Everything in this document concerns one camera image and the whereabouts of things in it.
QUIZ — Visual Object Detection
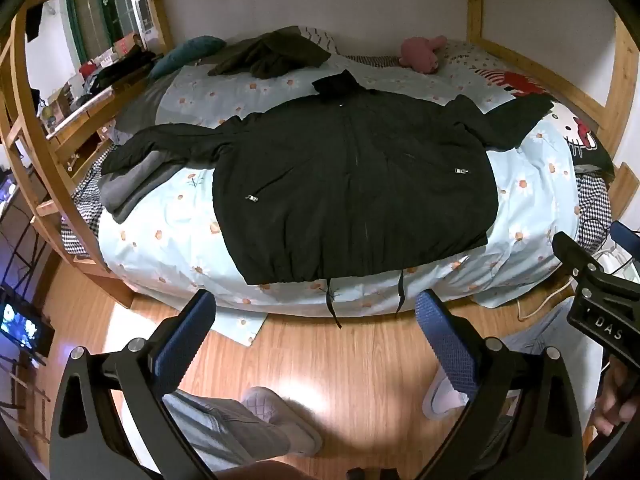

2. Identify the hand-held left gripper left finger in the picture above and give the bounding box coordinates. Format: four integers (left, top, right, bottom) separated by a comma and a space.
50, 289, 217, 480

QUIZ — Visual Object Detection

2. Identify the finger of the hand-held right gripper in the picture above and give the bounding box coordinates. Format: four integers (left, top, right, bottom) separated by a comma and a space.
552, 231, 607, 283
611, 221, 640, 261

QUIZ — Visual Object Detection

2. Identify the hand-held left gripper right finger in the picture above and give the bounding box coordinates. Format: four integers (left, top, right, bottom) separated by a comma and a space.
415, 289, 587, 480

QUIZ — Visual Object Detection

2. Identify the black jacket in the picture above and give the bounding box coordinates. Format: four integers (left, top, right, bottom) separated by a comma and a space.
101, 71, 554, 328

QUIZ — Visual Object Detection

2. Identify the dark clothes pile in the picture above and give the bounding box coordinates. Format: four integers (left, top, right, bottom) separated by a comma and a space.
92, 47, 164, 93

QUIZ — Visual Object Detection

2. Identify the person's right hand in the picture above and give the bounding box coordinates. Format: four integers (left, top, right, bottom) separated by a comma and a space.
597, 360, 640, 437

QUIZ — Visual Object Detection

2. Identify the person's right leg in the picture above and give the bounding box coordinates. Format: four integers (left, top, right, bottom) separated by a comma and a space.
500, 300, 607, 413

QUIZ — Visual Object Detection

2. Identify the person's leg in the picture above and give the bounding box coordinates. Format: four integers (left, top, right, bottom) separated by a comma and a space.
500, 300, 607, 413
161, 391, 281, 472

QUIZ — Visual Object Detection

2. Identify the person's left leg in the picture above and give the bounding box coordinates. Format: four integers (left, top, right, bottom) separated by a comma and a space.
161, 391, 281, 472

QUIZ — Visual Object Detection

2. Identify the light blue floral bed sheet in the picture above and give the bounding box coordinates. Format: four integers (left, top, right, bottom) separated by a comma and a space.
97, 55, 581, 347

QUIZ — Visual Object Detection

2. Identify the cartoon cat print pillow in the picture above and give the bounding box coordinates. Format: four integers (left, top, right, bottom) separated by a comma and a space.
472, 67, 616, 176

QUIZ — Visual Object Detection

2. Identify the grey quilted slipper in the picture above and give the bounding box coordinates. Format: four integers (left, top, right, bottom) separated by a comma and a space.
240, 386, 324, 459

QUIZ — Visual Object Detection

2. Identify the folded grey cloth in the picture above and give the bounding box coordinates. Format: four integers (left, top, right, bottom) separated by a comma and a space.
97, 149, 173, 225

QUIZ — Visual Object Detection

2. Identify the computer monitor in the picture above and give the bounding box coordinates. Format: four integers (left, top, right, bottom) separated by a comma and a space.
0, 287, 56, 367

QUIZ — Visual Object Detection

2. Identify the wooden desk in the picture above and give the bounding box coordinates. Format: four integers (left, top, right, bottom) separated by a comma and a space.
46, 67, 166, 183

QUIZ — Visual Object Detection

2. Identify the grey blanket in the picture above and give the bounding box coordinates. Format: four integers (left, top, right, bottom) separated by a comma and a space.
116, 74, 173, 137

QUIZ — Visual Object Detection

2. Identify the white polka dot pillow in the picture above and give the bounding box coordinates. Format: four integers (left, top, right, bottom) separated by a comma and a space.
440, 40, 496, 70

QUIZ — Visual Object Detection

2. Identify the pink plush toy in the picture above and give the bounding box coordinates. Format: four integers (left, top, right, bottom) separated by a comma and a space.
398, 35, 448, 75

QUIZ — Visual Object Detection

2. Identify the teal pillow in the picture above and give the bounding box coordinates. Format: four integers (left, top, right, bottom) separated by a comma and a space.
149, 36, 227, 81

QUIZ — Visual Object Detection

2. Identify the olive green garment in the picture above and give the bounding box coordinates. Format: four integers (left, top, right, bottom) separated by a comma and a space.
207, 31, 332, 80

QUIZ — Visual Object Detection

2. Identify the red box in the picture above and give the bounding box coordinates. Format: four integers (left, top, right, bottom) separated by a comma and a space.
114, 32, 144, 57

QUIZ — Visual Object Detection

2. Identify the white cable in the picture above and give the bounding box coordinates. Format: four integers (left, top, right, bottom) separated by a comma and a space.
516, 275, 574, 322

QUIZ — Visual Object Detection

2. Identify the wooden bunk bed frame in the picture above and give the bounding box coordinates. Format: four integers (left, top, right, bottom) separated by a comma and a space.
0, 0, 640, 311

